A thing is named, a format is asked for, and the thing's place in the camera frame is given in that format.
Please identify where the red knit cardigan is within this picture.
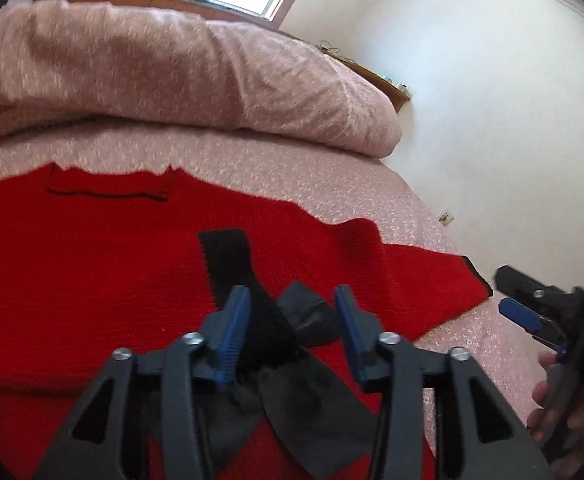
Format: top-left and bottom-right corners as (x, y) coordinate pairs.
(0, 165), (491, 479)

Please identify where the person right hand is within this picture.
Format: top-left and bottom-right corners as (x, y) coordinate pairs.
(526, 350), (584, 480)

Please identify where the pink floral bed sheet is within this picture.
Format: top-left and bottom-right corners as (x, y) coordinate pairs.
(0, 116), (548, 456)

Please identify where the pink floral duvet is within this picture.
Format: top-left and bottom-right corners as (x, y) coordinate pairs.
(0, 0), (401, 158)

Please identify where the wall power socket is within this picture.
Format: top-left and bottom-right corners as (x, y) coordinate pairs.
(438, 212), (454, 226)

